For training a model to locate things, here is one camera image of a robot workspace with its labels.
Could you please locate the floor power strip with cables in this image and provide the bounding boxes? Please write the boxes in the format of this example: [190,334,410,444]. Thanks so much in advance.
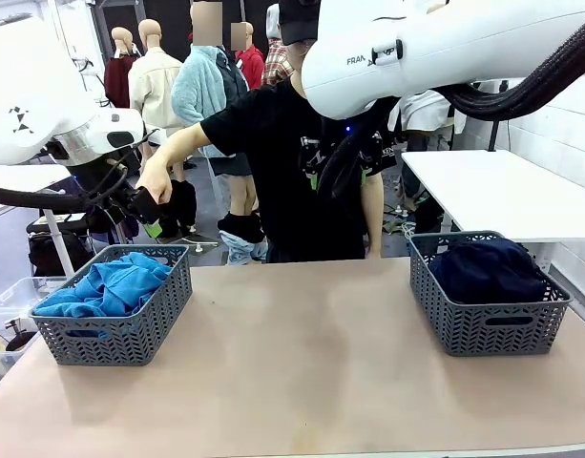
[382,202,420,239]

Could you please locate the bright blue top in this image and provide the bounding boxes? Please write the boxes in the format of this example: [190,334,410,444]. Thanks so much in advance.
[32,251,173,335]

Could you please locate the navy blue shorts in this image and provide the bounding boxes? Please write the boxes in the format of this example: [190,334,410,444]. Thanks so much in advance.
[428,237,547,305]

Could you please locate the mannequin in plaid shirt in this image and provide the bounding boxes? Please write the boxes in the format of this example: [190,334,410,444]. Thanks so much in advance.
[261,3,296,87]

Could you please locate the person in black t-shirt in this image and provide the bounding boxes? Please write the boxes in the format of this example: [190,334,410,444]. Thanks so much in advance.
[199,45,398,264]

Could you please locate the black bag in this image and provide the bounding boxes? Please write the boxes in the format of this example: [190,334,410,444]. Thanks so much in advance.
[27,229,91,278]

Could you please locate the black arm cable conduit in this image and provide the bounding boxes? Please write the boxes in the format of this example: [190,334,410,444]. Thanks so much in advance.
[317,12,585,200]
[0,161,131,215]

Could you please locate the mannequin in red top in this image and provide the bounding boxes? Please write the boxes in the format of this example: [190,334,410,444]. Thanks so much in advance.
[234,21,265,91]

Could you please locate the black cap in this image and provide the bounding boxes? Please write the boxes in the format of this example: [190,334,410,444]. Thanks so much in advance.
[278,0,322,47]

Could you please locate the grey plastic lattice basket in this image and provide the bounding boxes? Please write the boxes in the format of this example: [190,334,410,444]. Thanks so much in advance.
[29,243,194,367]
[408,230,575,358]

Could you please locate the clear plastic storage box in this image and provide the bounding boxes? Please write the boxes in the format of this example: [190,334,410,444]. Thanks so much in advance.
[0,304,41,378]
[0,276,67,330]

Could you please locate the person's right hand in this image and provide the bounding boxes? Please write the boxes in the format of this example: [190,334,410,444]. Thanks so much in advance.
[136,159,174,205]

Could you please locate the light blue jeans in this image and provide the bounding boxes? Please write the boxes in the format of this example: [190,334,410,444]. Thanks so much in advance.
[219,231,269,266]

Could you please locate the mannequin in maroon garment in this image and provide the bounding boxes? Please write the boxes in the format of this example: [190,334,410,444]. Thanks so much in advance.
[104,26,140,110]

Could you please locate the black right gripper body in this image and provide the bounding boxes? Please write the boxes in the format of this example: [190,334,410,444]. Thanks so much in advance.
[320,114,369,161]

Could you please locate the person's left forearm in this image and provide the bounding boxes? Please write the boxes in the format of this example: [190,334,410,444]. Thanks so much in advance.
[363,174,386,247]

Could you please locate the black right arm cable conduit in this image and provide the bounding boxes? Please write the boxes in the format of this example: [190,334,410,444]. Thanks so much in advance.
[317,12,585,200]

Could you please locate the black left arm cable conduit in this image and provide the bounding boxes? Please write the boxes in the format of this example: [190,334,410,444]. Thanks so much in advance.
[0,161,131,215]

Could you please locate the mannequin in cream jacket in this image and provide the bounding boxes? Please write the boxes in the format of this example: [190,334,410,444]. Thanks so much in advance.
[128,18,188,166]

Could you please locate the black clamp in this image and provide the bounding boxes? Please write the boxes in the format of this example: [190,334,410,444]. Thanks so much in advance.
[4,318,36,353]

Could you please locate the mannequin in light blue fleece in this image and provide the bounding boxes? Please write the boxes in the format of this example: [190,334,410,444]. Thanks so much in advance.
[171,2,262,216]

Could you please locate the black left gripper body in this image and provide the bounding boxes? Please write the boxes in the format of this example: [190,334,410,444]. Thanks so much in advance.
[74,156,136,216]

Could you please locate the person's right forearm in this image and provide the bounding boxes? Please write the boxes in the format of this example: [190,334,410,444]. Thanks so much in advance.
[148,124,212,174]

